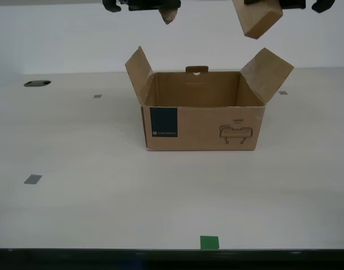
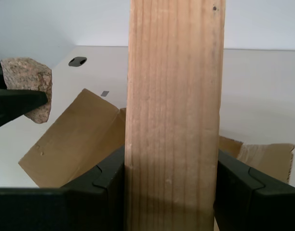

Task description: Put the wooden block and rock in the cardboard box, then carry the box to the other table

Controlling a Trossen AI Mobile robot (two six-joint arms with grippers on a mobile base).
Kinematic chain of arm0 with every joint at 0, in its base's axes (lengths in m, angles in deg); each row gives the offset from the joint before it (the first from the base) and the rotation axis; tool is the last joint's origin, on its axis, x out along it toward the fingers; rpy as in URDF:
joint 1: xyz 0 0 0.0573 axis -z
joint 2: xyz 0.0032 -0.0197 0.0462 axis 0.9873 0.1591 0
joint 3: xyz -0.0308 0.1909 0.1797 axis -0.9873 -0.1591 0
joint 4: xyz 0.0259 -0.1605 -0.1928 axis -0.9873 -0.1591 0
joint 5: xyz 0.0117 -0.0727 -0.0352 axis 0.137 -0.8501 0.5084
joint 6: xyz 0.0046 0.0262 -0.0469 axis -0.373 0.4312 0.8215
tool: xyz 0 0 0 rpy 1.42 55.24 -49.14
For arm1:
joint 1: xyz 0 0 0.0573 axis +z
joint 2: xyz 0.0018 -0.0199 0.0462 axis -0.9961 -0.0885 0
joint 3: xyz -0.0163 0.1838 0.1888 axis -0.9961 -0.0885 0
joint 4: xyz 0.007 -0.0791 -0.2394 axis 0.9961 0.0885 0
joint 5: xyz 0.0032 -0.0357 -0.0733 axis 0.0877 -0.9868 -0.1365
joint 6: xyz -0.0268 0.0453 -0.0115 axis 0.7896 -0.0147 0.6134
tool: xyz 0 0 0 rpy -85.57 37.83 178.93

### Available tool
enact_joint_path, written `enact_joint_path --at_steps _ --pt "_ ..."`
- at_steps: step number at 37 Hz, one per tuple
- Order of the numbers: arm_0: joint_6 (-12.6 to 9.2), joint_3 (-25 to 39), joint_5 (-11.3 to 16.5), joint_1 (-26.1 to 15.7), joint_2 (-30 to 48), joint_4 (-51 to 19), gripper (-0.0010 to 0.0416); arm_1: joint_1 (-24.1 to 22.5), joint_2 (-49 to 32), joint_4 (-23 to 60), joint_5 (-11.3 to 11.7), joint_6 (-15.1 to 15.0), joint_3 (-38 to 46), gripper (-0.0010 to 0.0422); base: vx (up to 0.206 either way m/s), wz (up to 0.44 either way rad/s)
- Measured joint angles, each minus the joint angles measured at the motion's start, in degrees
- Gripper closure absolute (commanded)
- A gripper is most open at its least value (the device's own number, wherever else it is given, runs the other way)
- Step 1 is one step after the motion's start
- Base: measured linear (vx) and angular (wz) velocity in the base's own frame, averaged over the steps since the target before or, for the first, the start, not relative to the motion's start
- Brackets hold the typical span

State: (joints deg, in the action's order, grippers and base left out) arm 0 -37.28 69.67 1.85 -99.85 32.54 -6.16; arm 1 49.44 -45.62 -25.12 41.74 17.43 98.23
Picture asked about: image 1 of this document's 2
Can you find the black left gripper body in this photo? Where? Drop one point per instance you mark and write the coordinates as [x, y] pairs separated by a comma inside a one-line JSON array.
[[112, 5]]

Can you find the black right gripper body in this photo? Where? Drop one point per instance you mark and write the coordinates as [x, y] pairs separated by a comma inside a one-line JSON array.
[[323, 5]]

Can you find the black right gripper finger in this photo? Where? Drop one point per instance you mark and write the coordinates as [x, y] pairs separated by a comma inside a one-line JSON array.
[[293, 4]]

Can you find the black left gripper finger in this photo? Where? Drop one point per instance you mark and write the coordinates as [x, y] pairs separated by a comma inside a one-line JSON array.
[[146, 5]]

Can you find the pinkish granite rock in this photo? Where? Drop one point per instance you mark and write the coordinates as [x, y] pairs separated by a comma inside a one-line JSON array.
[[168, 17]]

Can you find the light wooden block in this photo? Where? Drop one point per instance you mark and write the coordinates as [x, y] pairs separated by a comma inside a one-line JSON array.
[[256, 22]]

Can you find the open brown cardboard box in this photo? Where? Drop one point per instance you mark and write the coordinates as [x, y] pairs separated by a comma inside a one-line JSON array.
[[200, 129]]

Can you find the grey tape square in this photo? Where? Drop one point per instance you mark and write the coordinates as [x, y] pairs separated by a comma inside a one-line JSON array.
[[32, 179]]

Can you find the green tape square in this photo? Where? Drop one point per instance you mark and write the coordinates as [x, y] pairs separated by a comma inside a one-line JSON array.
[[209, 242]]

